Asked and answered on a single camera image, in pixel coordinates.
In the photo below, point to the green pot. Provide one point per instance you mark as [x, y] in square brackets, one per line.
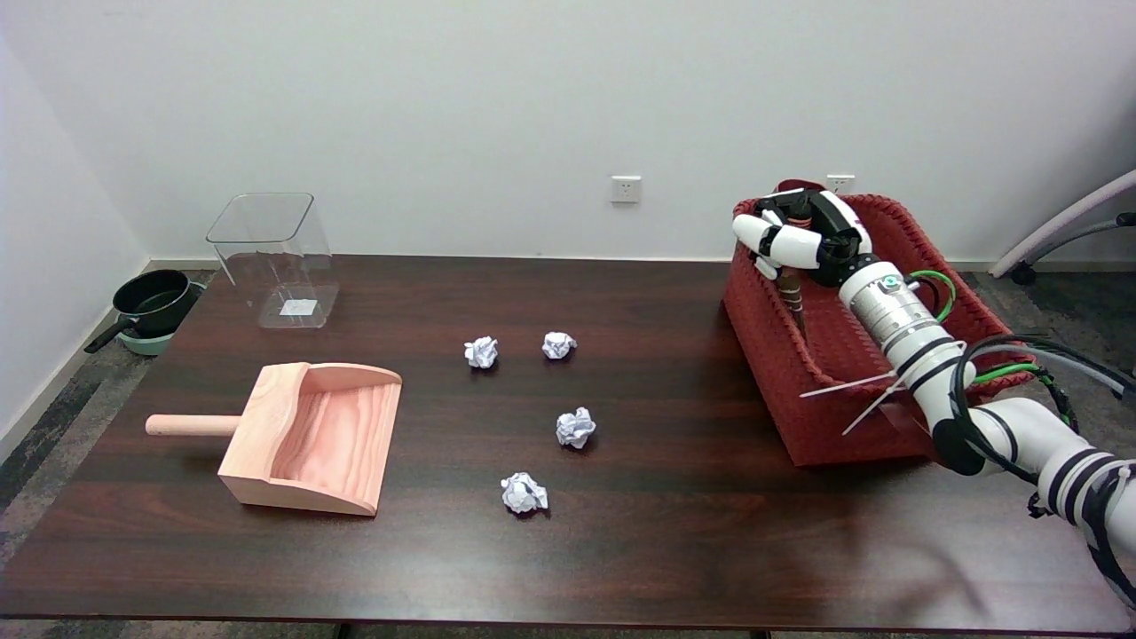
[146, 343]

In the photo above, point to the white office chair leg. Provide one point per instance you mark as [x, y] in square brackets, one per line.
[1065, 217]

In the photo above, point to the black frying pan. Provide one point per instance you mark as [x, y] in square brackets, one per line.
[155, 297]

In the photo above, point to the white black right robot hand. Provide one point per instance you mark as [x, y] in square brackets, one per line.
[799, 248]

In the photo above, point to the crumpled white paper ball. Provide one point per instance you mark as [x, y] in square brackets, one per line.
[481, 352]
[558, 345]
[524, 493]
[575, 428]

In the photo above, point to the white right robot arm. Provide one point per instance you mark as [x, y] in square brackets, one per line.
[896, 315]

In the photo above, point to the white zip tie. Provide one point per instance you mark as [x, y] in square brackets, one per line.
[843, 388]
[879, 407]

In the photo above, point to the wooden dustpan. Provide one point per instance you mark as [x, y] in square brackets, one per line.
[311, 439]

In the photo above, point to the white wall socket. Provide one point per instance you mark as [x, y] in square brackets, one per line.
[840, 183]
[626, 189]

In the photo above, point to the red-brown woven basket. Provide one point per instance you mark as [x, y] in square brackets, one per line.
[790, 390]

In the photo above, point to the clear plastic bin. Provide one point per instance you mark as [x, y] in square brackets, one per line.
[284, 275]

